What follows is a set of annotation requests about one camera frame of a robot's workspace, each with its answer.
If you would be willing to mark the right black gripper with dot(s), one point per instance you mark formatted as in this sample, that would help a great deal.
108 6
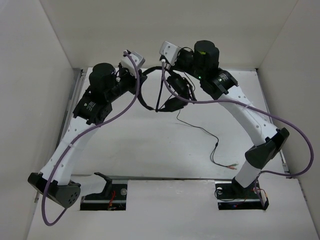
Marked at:
183 51

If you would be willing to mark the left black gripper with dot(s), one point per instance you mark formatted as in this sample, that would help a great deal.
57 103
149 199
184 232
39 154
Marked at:
123 71

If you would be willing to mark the black headphones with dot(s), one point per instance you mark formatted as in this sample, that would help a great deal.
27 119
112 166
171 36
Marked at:
171 105

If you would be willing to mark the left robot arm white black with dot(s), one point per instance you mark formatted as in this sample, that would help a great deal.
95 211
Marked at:
106 84

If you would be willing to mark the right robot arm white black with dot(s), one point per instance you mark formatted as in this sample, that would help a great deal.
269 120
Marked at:
202 63

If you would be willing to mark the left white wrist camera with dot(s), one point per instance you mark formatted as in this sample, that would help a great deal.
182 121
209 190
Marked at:
132 61

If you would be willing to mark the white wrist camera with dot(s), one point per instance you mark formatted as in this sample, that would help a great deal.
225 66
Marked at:
132 61
170 52

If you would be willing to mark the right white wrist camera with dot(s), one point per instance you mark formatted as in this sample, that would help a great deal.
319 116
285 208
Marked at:
170 52

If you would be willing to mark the front aluminium rail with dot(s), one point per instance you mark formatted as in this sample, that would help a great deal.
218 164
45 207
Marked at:
164 178

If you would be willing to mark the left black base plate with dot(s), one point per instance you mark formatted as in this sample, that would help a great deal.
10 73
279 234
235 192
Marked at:
108 194

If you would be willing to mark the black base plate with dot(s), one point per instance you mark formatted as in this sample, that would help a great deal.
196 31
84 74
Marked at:
108 194
253 198

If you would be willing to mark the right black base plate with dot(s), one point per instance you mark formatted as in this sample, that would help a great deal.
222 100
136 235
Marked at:
253 198

